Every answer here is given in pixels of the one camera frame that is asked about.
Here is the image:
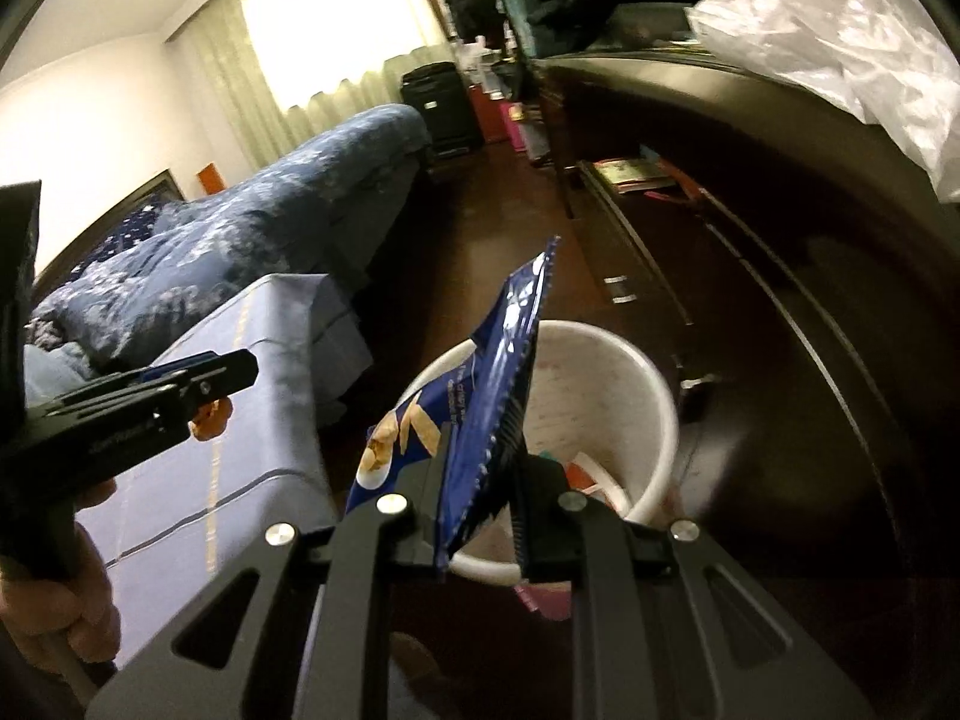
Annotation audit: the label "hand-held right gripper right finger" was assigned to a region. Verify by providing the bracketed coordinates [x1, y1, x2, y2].
[514, 450, 875, 720]

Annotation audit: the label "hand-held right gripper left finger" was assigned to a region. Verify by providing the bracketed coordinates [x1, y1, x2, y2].
[86, 420, 458, 720]

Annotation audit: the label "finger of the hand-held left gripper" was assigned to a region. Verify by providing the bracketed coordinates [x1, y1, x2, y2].
[97, 354, 220, 385]
[22, 349, 260, 482]

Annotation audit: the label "small orange snack piece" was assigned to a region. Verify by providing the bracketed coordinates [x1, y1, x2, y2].
[187, 396, 233, 442]

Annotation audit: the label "blue snack packet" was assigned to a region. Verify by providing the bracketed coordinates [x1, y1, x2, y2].
[345, 235, 562, 577]

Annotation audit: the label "white waste bin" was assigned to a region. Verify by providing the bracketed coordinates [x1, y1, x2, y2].
[394, 320, 680, 584]

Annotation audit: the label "person's left hand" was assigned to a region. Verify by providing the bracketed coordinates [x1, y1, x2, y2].
[0, 476, 122, 691]

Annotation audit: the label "red and white wrapper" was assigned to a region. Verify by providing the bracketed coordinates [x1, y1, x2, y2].
[562, 450, 631, 518]

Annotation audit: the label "grey-blue cloth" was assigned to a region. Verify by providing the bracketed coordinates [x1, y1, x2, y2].
[22, 341, 98, 391]

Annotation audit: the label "pink paper piece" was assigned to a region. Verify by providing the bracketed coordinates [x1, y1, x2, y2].
[514, 577, 578, 622]

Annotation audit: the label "lavender striped table cover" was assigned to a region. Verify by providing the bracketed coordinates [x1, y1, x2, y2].
[75, 272, 376, 661]

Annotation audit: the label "dark wooden headboard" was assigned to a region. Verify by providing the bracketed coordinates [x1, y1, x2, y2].
[34, 169, 185, 293]

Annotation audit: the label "blue floral quilt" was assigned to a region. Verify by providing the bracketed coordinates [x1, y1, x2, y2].
[30, 103, 434, 372]

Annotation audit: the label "open dark wooden drawer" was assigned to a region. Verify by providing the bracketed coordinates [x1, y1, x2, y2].
[577, 157, 706, 323]

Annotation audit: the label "pale green curtains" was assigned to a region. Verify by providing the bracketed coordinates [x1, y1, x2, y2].
[176, 0, 458, 170]

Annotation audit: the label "dark wooden cabinet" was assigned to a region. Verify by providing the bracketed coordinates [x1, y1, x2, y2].
[536, 52, 960, 720]

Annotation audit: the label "green book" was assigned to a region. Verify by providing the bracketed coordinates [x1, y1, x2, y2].
[592, 157, 680, 192]

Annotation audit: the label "black suitcase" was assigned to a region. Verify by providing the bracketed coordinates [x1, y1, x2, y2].
[400, 61, 485, 158]

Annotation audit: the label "pink bag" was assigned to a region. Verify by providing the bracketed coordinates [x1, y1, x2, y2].
[508, 109, 552, 160]

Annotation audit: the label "red box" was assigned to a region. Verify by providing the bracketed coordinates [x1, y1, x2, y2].
[469, 82, 518, 143]

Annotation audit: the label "white plastic bag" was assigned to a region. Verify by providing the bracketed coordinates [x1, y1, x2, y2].
[686, 0, 960, 203]

